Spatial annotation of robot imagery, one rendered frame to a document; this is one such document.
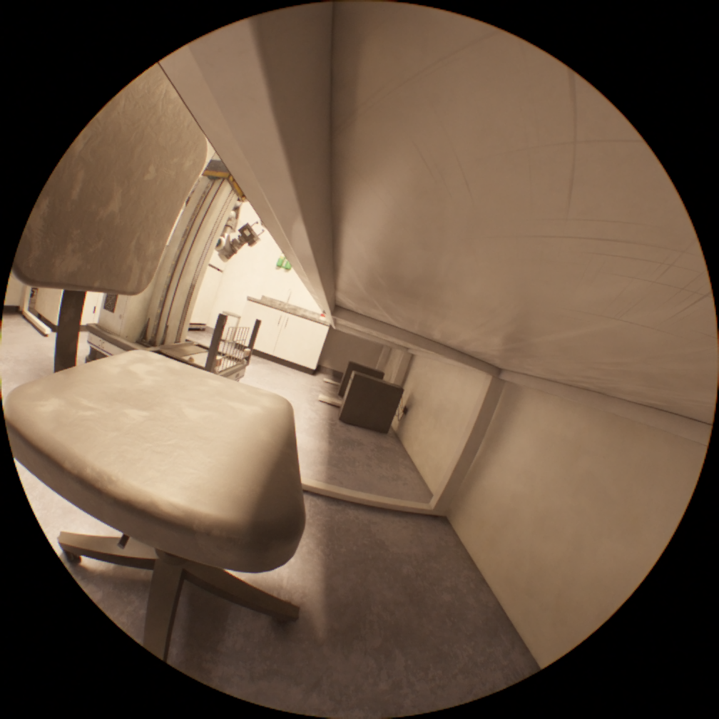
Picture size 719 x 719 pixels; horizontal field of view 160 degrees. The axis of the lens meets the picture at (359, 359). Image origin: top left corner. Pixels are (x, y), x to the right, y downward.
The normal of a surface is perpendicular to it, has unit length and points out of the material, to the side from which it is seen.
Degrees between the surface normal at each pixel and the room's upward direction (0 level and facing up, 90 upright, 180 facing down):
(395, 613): 0
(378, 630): 0
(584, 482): 90
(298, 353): 90
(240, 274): 90
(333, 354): 90
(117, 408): 0
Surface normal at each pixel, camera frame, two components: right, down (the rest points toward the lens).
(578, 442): -0.94, -0.32
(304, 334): 0.09, 0.10
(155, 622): 0.37, -0.91
